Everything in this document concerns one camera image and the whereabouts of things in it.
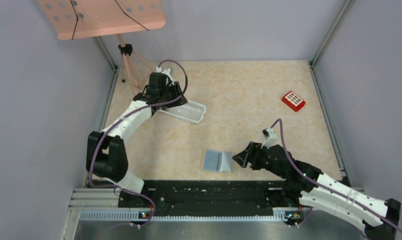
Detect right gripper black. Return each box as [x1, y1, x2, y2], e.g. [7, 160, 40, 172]
[233, 140, 287, 179]

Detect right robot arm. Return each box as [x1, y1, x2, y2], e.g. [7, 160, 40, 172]
[233, 141, 401, 240]

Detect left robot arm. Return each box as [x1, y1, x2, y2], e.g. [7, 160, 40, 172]
[86, 68, 207, 207]

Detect white plastic basket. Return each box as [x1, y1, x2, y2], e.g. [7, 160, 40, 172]
[159, 100, 207, 124]

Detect red toy brick block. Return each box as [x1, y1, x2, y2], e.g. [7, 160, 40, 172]
[281, 90, 306, 112]

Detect pink music stand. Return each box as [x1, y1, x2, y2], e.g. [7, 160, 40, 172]
[36, 0, 168, 97]

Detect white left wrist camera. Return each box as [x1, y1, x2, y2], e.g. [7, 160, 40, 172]
[156, 66, 174, 83]

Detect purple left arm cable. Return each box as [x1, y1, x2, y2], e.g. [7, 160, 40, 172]
[88, 59, 188, 229]

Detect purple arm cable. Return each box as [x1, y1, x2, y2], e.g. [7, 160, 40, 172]
[270, 118, 402, 240]
[88, 59, 188, 229]

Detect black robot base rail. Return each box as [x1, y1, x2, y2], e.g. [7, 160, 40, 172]
[118, 180, 302, 217]

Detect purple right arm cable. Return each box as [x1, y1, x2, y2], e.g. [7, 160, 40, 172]
[270, 118, 402, 240]

